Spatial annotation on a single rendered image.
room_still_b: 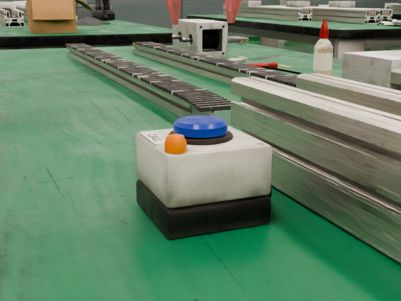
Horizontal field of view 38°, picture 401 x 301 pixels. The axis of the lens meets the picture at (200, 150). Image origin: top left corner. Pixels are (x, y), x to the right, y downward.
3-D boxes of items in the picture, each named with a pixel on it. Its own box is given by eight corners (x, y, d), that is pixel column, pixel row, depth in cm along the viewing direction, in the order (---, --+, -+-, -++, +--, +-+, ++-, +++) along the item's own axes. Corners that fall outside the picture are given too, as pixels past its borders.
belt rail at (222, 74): (132, 53, 170) (132, 42, 169) (145, 52, 172) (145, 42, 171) (311, 111, 84) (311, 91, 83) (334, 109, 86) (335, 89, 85)
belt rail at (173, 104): (67, 55, 163) (66, 44, 163) (81, 55, 165) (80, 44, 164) (187, 121, 77) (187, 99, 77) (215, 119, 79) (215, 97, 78)
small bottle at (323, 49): (328, 79, 116) (331, 18, 113) (309, 78, 118) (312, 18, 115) (333, 77, 119) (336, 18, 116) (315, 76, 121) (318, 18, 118)
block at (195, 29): (175, 56, 162) (174, 21, 159) (212, 54, 166) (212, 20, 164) (188, 59, 153) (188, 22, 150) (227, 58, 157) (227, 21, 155)
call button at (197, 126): (166, 141, 44) (166, 115, 44) (214, 137, 46) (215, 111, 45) (184, 154, 41) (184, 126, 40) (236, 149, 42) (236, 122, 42)
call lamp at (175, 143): (161, 149, 40) (161, 132, 39) (182, 147, 40) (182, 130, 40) (168, 154, 38) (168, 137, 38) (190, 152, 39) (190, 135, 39)
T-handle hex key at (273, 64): (243, 70, 130) (243, 63, 130) (274, 68, 134) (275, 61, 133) (283, 79, 116) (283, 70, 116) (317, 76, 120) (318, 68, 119)
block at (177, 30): (164, 52, 173) (164, 19, 170) (199, 51, 177) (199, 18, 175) (178, 55, 164) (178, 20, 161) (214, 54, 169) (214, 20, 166)
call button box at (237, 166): (135, 203, 47) (133, 126, 45) (244, 189, 50) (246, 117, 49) (167, 241, 40) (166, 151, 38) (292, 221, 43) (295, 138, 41)
